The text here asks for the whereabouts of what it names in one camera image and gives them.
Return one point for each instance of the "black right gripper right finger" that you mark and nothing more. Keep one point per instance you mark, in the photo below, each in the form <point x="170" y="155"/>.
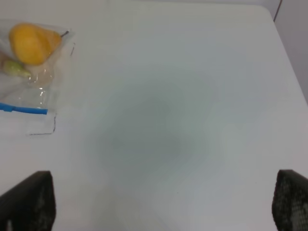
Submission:
<point x="290" y="201"/>

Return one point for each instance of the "yellow toy pear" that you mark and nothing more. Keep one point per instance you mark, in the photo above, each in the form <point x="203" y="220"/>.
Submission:
<point x="33" y="44"/>

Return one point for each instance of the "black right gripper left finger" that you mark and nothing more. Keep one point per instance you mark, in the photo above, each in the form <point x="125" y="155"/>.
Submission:
<point x="30" y="205"/>

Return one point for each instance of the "clear zip file bag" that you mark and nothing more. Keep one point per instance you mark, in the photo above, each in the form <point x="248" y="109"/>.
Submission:
<point x="37" y="94"/>

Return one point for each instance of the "green toy vegetable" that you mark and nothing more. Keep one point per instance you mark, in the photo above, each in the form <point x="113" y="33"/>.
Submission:
<point x="13" y="68"/>

